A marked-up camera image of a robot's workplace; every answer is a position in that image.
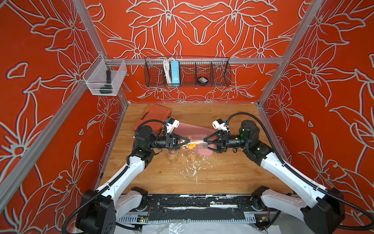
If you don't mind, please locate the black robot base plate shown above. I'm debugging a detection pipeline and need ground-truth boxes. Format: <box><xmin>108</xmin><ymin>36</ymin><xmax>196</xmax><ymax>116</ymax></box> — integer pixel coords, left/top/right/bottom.
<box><xmin>118</xmin><ymin>194</ymin><xmax>277</xmax><ymax>225</ymax></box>

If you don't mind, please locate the clear cookie jar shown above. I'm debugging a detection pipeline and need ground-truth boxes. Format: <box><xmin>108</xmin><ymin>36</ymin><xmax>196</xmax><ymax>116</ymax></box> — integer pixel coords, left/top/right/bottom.
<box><xmin>183</xmin><ymin>135</ymin><xmax>207</xmax><ymax>150</ymax></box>
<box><xmin>187</xmin><ymin>149</ymin><xmax>198</xmax><ymax>162</ymax></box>
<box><xmin>167</xmin><ymin>149</ymin><xmax>178</xmax><ymax>163</ymax></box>

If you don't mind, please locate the black wire wall basket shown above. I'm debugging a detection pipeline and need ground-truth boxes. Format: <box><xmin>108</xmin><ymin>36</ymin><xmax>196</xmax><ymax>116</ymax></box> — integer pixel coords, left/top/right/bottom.
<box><xmin>144</xmin><ymin>56</ymin><xmax>232</xmax><ymax>88</ymax></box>

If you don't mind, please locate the clear plastic wall bin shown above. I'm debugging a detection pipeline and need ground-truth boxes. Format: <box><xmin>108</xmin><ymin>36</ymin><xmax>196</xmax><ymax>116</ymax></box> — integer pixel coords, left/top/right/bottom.
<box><xmin>83</xmin><ymin>54</ymin><xmax>127</xmax><ymax>96</ymax></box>

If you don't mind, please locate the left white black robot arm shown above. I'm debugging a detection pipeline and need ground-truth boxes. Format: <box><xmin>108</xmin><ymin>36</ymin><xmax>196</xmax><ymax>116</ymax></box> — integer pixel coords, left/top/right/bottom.
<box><xmin>61</xmin><ymin>119</ymin><xmax>190</xmax><ymax>234</ymax></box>

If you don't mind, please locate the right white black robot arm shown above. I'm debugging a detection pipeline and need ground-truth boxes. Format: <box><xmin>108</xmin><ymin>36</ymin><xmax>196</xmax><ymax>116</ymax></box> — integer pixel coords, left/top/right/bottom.
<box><xmin>204</xmin><ymin>113</ymin><xmax>374</xmax><ymax>234</ymax></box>

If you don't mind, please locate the orange plastic tool case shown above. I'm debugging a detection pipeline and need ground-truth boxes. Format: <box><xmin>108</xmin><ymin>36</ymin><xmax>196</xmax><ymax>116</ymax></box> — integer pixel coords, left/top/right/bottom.
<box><xmin>133</xmin><ymin>103</ymin><xmax>171</xmax><ymax>131</ymax></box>

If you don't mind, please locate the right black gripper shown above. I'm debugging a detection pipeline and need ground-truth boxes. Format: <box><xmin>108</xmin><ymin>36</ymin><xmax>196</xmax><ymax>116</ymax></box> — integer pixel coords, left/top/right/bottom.
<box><xmin>206</xmin><ymin>131</ymin><xmax>252</xmax><ymax>153</ymax></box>

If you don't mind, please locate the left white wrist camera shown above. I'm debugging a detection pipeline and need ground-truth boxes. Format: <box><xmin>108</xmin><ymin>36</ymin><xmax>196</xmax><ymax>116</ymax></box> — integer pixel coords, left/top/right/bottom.
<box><xmin>166</xmin><ymin>118</ymin><xmax>180</xmax><ymax>134</ymax></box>

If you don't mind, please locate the white coiled cable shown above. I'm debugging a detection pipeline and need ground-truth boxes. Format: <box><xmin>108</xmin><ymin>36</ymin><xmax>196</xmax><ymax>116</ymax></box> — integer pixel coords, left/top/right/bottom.
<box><xmin>163</xmin><ymin>58</ymin><xmax>172</xmax><ymax>84</ymax></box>

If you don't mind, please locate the dark green flashlight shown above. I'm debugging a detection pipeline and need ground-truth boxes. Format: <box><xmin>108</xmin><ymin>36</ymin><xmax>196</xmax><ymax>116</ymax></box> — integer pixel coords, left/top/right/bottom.
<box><xmin>99</xmin><ymin>70</ymin><xmax>113</xmax><ymax>94</ymax></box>

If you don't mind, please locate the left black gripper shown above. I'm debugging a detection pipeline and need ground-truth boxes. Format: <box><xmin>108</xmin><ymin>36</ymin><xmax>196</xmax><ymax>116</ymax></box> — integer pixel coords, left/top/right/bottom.
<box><xmin>148</xmin><ymin>136</ymin><xmax>190</xmax><ymax>153</ymax></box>

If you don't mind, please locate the pink plastic tray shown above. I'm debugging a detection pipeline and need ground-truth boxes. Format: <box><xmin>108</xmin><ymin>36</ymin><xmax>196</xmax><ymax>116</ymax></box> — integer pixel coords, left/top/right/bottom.
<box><xmin>173</xmin><ymin>122</ymin><xmax>215</xmax><ymax>157</ymax></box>

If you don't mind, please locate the light blue box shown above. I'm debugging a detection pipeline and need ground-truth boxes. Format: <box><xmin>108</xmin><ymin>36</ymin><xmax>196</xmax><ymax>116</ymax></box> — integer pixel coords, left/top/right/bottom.
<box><xmin>170</xmin><ymin>60</ymin><xmax>180</xmax><ymax>86</ymax></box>

